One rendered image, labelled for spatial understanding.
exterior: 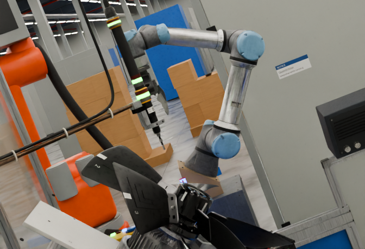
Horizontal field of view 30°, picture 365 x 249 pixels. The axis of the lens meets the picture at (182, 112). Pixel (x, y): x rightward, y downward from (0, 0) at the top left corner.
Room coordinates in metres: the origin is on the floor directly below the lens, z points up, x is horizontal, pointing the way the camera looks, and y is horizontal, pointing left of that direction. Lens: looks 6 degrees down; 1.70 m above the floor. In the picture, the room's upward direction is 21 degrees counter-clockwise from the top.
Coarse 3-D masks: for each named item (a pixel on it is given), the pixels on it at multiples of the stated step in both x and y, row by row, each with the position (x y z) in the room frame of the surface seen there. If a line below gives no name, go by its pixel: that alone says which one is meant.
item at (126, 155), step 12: (96, 156) 2.21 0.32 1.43; (108, 156) 2.22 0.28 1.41; (120, 156) 2.23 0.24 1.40; (132, 156) 2.24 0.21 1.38; (84, 168) 2.15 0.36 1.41; (96, 168) 2.16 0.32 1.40; (108, 168) 2.17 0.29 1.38; (132, 168) 2.18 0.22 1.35; (144, 168) 2.19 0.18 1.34; (96, 180) 2.12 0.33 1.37; (108, 180) 2.13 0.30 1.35; (156, 180) 2.14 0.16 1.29
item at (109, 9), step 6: (108, 6) 2.17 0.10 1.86; (108, 12) 2.17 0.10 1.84; (114, 12) 2.17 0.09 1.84; (150, 102) 2.17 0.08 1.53; (150, 108) 2.17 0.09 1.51; (150, 114) 2.17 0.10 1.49; (150, 120) 2.17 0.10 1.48; (156, 120) 2.17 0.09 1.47; (156, 126) 2.17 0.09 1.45; (156, 132) 2.17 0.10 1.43
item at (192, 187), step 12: (180, 192) 2.05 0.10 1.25; (192, 192) 2.03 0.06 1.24; (204, 192) 2.13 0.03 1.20; (180, 204) 2.04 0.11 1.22; (192, 204) 2.03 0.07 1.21; (204, 204) 2.04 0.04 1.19; (180, 216) 2.04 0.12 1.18; (192, 216) 2.03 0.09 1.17; (180, 228) 2.02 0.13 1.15; (192, 228) 2.06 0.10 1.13
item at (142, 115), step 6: (138, 102) 2.15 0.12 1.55; (132, 108) 2.15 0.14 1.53; (138, 108) 2.14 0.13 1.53; (144, 108) 2.15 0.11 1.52; (138, 114) 2.17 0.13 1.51; (144, 114) 2.15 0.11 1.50; (144, 120) 2.15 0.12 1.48; (162, 120) 2.16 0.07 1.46; (144, 126) 2.17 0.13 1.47; (150, 126) 2.15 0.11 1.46
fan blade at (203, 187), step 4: (172, 184) 2.43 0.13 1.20; (176, 184) 2.42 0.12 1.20; (192, 184) 2.40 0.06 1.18; (196, 184) 2.39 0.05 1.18; (200, 184) 2.39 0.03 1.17; (204, 184) 2.39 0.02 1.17; (208, 184) 2.40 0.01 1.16; (212, 184) 2.41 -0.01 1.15; (200, 188) 2.31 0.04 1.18; (204, 188) 2.30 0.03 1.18; (208, 188) 2.30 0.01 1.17
